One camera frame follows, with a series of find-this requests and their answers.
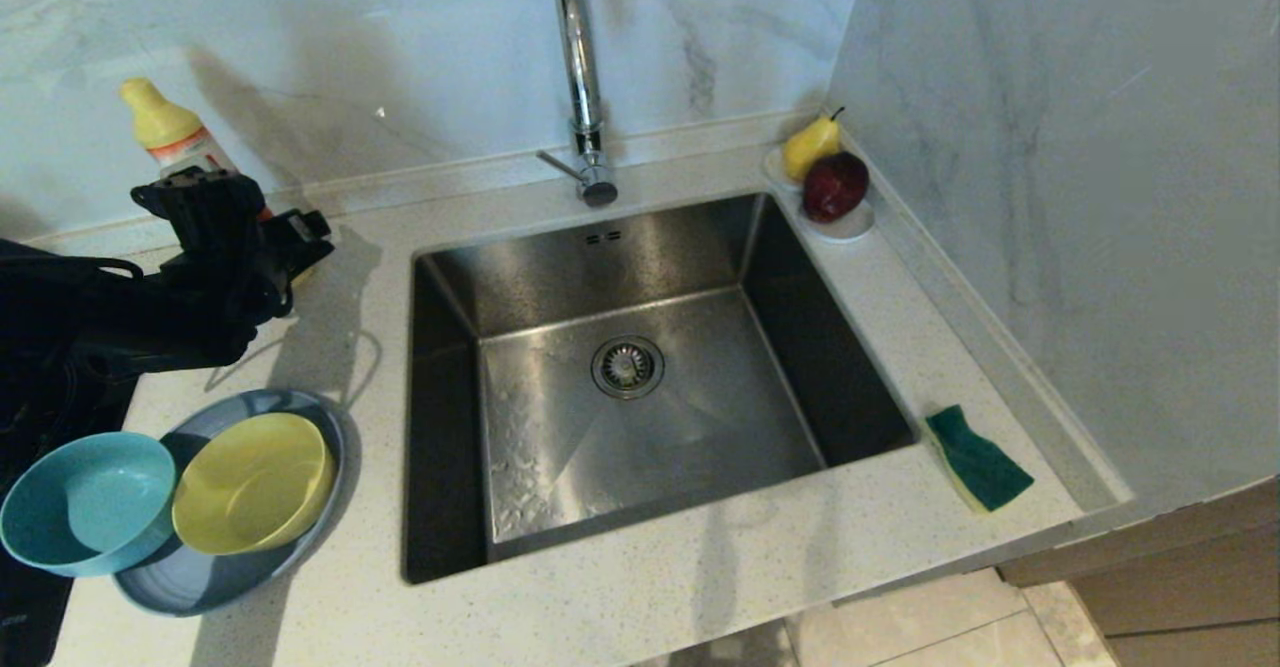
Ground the green and yellow sponge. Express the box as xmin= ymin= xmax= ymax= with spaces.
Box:
xmin=924 ymin=404 xmax=1035 ymax=514

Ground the grey-blue plate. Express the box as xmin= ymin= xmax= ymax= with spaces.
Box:
xmin=113 ymin=388 xmax=348 ymax=616

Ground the yellow bowl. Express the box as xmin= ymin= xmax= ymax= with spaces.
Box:
xmin=172 ymin=412 xmax=336 ymax=556

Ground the yellow dish soap bottle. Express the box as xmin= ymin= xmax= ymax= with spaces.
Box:
xmin=120 ymin=78 xmax=323 ymax=290

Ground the teal bowl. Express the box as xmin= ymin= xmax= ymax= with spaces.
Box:
xmin=0 ymin=432 xmax=178 ymax=578

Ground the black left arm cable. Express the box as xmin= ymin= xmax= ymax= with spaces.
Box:
xmin=0 ymin=253 xmax=144 ymax=282

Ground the black induction cooktop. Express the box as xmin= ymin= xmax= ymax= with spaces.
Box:
xmin=0 ymin=377 xmax=141 ymax=667

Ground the dark red apple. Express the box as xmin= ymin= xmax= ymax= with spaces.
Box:
xmin=800 ymin=151 xmax=869 ymax=225

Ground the chrome kitchen faucet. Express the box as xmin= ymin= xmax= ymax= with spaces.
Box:
xmin=555 ymin=0 xmax=621 ymax=211

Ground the light wood cabinet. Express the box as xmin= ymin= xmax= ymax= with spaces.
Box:
xmin=997 ymin=474 xmax=1280 ymax=667

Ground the metal sink drain strainer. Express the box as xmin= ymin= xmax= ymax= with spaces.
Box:
xmin=591 ymin=336 xmax=667 ymax=401

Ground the stainless steel sink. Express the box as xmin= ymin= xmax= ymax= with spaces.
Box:
xmin=402 ymin=192 xmax=919 ymax=585

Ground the yellow pear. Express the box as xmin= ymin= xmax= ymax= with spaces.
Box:
xmin=781 ymin=107 xmax=846 ymax=185

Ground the chrome faucet lever handle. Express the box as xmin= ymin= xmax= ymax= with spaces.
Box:
xmin=537 ymin=151 xmax=591 ymax=186

